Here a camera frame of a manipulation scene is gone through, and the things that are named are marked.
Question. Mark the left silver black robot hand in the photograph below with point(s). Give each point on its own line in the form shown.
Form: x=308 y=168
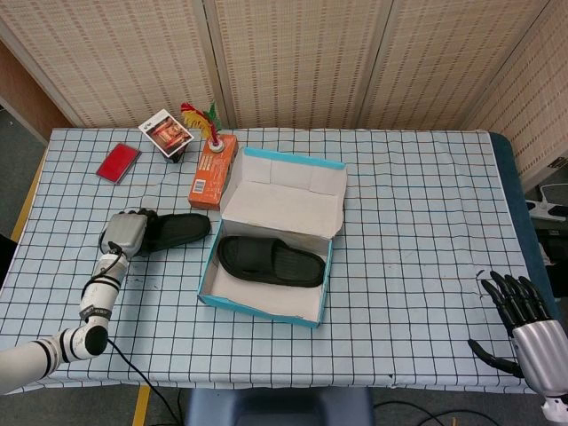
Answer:
x=124 y=233

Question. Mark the red flat case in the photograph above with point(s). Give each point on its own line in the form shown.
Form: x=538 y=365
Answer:
x=117 y=162

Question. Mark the black carton with photo card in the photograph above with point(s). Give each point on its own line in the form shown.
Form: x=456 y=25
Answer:
x=166 y=133

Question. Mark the dark blue stool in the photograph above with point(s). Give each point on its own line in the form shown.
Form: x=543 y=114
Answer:
x=279 y=408

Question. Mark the black rubber slipper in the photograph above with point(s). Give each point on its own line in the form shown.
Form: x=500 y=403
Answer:
x=266 y=262
x=182 y=231

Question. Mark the blue cardboard shoe box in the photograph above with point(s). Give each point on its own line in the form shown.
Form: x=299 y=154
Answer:
x=284 y=195

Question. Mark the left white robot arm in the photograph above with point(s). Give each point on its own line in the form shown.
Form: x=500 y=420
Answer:
x=100 y=284

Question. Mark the orange cardboard box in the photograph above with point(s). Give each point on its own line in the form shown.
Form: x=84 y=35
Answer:
x=208 y=177

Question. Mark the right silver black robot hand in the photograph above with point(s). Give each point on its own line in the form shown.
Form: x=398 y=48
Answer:
x=539 y=350

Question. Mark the white office chair base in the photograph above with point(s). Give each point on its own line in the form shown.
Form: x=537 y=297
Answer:
x=548 y=204

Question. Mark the blue checked tablecloth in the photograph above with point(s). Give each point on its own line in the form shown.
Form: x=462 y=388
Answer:
x=399 y=222

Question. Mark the dark blue table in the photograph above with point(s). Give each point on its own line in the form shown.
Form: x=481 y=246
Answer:
x=510 y=177

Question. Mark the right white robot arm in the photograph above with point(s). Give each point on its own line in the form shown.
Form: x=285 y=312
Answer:
x=554 y=406

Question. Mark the colourful feather shuttlecock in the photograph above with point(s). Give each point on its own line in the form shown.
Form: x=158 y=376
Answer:
x=195 y=119

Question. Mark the beige woven screen panel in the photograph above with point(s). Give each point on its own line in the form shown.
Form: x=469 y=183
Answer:
x=302 y=57
x=537 y=89
x=444 y=57
x=111 y=57

